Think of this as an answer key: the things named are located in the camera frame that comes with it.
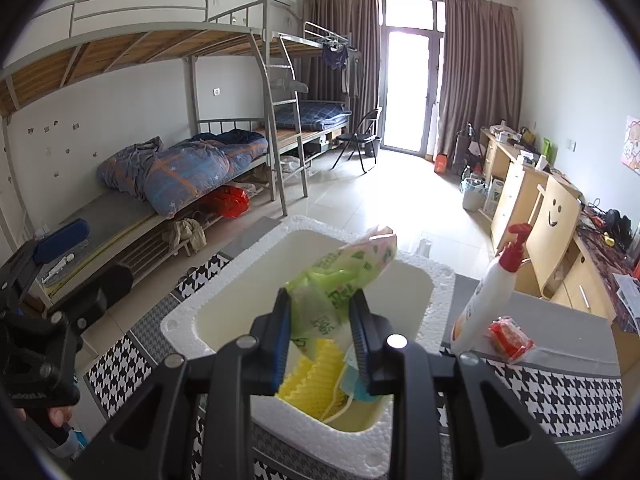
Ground glass balcony door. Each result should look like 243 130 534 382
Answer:
377 0 447 153

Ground long wooden desk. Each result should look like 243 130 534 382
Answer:
479 127 640 333

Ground brown curtain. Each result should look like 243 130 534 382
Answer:
302 0 382 142
435 0 524 162

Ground blue face mask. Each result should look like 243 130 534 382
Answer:
320 347 388 423

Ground white foam box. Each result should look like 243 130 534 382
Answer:
160 215 457 476

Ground white pump lotion bottle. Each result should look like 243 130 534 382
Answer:
449 222 534 357

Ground red snack packet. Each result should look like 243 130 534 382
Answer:
487 315 536 364

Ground small metal bunk bed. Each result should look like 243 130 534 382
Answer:
265 21 362 161

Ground printed paper sheets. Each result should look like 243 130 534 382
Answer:
612 272 640 306

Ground houndstooth tablecloth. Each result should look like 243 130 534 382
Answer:
82 250 626 480

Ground black folding chair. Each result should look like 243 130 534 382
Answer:
332 107 384 176

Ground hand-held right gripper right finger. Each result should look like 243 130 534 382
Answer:
348 290 587 480

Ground blue plaid quilt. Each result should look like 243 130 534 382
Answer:
97 130 271 219

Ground person's left hand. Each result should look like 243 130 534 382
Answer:
46 406 77 429

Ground green tissue packet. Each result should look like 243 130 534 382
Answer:
285 224 399 363

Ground red plastic bag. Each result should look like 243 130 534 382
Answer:
206 185 251 219

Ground cartoon wall picture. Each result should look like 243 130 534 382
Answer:
620 115 640 177

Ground patterned desk cloth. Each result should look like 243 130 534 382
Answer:
575 209 640 332

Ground dark hanging clothes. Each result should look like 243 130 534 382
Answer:
321 42 361 96

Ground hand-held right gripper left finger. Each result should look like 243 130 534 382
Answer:
65 288 293 480

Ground wooden smiley face chair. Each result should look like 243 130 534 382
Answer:
529 174 585 303

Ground white bucket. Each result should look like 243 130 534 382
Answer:
461 177 489 212

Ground blue checked bedding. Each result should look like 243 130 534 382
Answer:
275 100 351 131

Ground beige crumpled clothes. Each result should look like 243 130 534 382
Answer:
167 217 207 257

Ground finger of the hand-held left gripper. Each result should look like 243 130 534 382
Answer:
64 265 134 334
0 219 92 311

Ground large metal bunk bed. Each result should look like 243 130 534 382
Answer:
0 0 311 311

